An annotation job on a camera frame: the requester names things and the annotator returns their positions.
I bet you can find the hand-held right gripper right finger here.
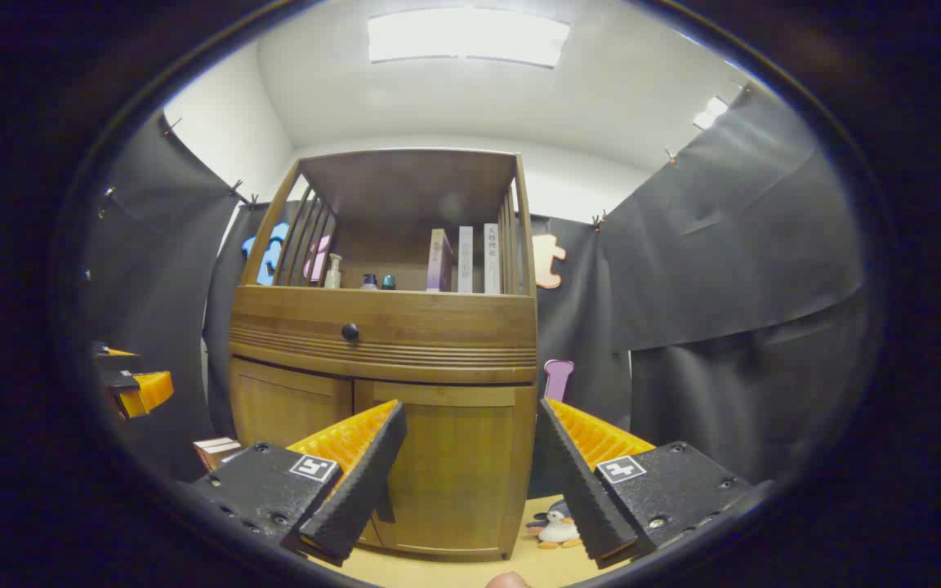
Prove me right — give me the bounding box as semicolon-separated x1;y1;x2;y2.
536;397;757;570

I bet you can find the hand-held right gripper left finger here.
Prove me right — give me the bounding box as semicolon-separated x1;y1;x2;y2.
181;399;408;567

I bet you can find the wooden cabinet door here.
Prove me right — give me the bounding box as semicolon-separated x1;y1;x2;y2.
230;358;355;448
354;381;519;560

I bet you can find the wooden double-door shoe cabinet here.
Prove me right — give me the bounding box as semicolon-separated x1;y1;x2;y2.
228;149;538;563

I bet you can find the penguin plush toy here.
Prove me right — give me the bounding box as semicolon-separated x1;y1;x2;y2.
526;500;582;550

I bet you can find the red white book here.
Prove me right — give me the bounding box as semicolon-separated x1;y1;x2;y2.
193;437;244;472

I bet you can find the wooden ribbed drawer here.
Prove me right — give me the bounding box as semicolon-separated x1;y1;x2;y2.
230;286;538;385

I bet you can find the purple book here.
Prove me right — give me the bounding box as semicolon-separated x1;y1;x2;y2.
426;229;454;293

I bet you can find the grey book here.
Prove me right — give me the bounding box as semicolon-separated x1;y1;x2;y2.
457;226;475;294

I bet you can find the black backdrop cloth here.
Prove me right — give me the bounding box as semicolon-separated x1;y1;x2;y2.
83;82;872;484

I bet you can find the small ceiling light panel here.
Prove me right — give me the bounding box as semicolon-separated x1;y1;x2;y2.
692;96;729;131

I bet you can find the large ceiling light panel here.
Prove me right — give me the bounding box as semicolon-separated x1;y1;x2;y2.
368;8;572;69

